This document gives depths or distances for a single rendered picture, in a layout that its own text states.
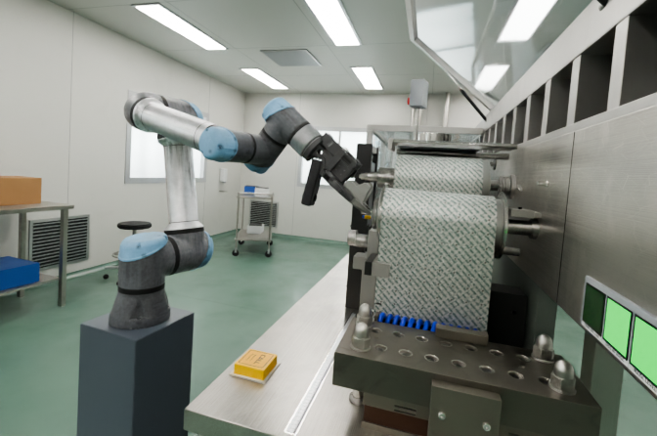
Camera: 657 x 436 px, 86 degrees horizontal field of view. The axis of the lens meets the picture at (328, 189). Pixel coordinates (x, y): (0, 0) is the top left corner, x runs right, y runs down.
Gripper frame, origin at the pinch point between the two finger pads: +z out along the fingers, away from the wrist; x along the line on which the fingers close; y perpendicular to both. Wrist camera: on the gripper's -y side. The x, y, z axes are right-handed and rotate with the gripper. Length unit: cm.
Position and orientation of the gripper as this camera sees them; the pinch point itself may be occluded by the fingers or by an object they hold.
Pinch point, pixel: (365, 211)
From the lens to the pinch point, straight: 83.6
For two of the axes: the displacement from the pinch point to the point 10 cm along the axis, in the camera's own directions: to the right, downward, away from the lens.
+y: 6.7, -7.1, -2.1
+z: 6.9, 7.0, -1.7
